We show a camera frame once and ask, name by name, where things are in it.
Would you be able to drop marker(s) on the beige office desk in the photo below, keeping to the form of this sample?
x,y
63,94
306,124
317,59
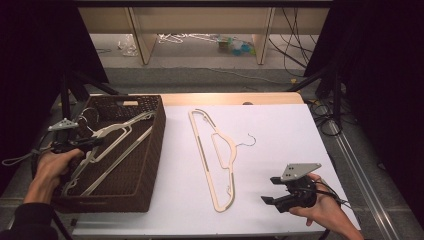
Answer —
x,y
200,20

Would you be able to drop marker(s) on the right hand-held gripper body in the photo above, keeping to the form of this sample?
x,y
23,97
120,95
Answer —
x,y
301,193

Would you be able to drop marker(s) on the green and blue plastic items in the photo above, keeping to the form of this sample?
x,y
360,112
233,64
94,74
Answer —
x,y
238,46

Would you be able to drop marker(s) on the person's left hand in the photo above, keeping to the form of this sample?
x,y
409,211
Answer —
x,y
53,168

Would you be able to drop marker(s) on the person's right hand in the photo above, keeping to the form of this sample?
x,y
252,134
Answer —
x,y
325,208

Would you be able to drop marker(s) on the pile of white hangers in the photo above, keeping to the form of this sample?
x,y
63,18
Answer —
x,y
173,38

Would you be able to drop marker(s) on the beige plastic clothes hanger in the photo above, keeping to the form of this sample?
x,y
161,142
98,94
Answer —
x,y
203,156
116,163
113,127

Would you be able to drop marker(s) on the brown woven basket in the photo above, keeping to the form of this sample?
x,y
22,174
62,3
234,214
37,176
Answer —
x,y
146,166

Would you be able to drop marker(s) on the clear plastic wrap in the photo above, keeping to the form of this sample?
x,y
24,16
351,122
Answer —
x,y
128,46

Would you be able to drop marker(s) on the black curtain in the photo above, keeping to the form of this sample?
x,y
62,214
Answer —
x,y
383,66
33,50

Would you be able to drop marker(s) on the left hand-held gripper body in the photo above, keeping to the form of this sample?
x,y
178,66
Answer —
x,y
65,124

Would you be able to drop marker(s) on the black metal stand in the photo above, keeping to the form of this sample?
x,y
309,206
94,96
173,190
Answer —
x,y
337,93
65,93

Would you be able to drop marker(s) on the metal floor rail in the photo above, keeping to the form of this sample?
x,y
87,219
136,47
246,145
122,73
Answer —
x,y
366,186

